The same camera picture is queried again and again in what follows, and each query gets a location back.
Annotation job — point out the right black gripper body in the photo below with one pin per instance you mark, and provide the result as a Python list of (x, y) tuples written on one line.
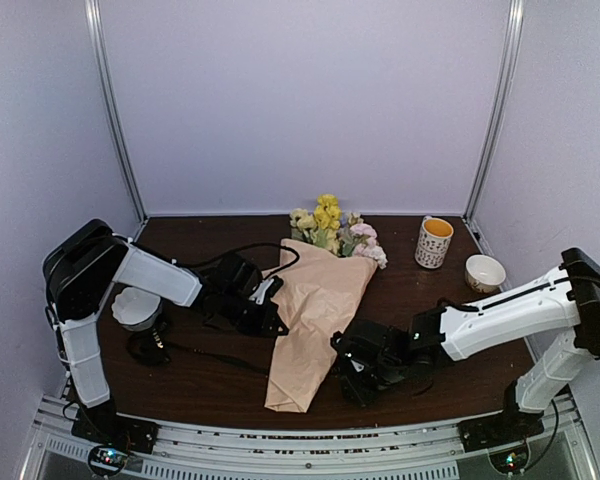
[(387, 376)]

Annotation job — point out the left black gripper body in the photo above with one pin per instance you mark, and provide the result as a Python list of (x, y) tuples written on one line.
[(247, 320)]

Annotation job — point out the pink and green wrapping paper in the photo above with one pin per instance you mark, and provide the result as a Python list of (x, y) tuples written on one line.
[(320, 296)]

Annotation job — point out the black ribbon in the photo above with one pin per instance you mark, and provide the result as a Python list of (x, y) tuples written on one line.
[(149, 348)]

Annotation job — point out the pale yellow fake flower stem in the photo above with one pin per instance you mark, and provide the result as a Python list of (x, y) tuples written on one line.
[(302, 224)]

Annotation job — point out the pink fake flower stem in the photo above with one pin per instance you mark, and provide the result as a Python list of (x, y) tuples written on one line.
[(359, 239)]

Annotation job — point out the bright yellow fake flower stem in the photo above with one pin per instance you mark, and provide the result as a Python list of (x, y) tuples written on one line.
[(327, 216)]

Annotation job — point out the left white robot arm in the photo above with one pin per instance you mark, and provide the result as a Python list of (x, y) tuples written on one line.
[(80, 274)]

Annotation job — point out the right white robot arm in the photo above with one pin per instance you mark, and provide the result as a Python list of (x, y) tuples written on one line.
[(566, 298)]

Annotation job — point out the white scalloped bowl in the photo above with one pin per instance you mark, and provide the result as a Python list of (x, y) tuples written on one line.
[(136, 310)]

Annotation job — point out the patterned mug with yellow inside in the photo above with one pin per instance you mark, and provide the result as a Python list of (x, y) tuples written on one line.
[(435, 235)]

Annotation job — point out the small white patterned bowl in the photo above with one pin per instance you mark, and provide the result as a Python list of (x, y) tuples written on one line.
[(484, 274)]

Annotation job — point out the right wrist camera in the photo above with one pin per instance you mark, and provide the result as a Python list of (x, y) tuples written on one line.
[(353, 366)]

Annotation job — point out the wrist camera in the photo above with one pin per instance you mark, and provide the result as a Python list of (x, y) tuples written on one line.
[(353, 366), (266, 290)]

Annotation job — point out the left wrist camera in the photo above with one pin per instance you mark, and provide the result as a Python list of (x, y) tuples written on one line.
[(266, 290)]

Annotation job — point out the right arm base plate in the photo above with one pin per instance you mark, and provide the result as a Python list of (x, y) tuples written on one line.
[(496, 430)]

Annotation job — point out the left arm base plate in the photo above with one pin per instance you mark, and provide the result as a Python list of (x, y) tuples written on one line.
[(123, 433)]

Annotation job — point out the front aluminium rail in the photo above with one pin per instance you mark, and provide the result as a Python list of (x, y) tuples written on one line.
[(432, 450)]

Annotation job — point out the left aluminium frame post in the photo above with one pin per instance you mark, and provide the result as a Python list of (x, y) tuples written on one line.
[(96, 32)]

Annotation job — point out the aluminium frame post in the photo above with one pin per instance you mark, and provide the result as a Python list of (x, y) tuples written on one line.
[(507, 68), (96, 32)]

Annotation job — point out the right aluminium frame post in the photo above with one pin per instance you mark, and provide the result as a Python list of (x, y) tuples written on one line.
[(507, 68)]

